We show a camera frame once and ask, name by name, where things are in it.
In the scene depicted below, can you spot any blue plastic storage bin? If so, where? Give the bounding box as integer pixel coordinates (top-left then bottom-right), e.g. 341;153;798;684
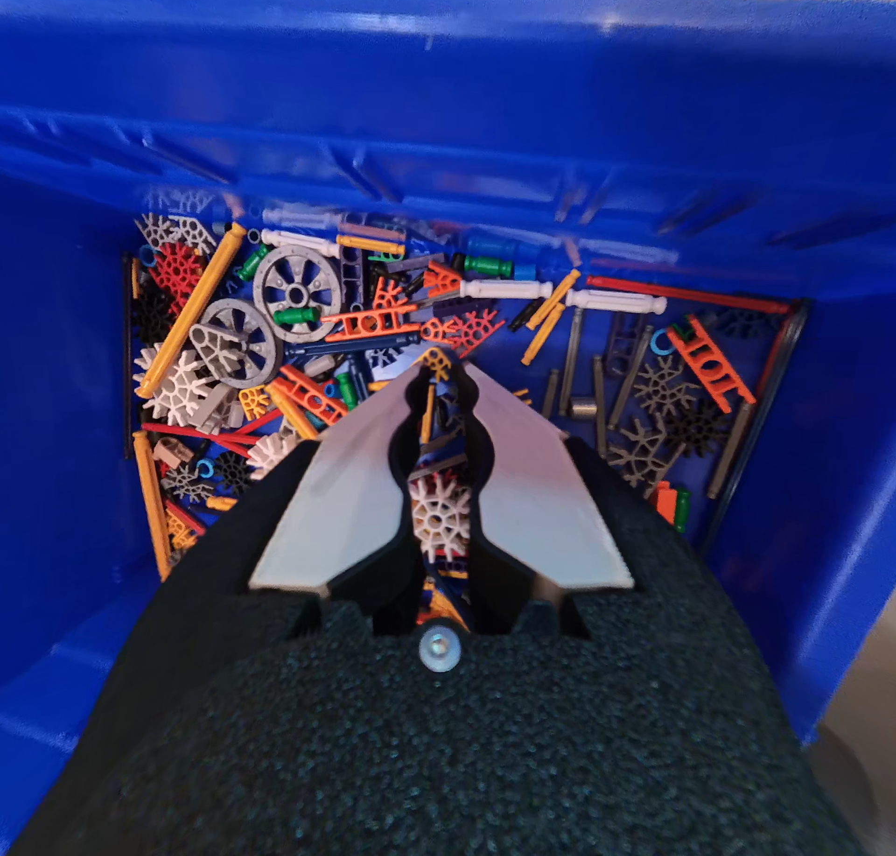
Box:
0;0;896;773

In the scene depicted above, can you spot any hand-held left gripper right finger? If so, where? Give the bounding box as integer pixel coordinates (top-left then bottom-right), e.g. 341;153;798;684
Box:
455;362;635;594

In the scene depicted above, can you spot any pile of construction pieces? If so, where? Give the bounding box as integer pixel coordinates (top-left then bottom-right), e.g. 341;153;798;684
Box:
122;201;809;626

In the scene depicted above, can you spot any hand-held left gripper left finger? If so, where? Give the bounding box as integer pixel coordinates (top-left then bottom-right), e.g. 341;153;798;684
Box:
248;364;429;598

